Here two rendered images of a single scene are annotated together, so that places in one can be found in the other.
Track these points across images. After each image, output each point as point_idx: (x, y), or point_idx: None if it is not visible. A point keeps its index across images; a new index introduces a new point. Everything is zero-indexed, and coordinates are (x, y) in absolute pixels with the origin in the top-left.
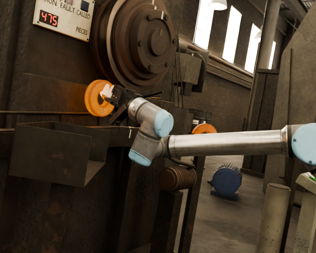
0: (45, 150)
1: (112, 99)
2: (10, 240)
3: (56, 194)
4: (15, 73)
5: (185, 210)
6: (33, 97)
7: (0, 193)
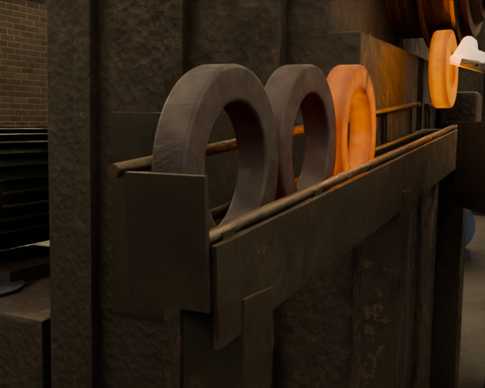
0: None
1: None
2: (402, 384)
3: None
4: (302, 35)
5: None
6: None
7: (386, 289)
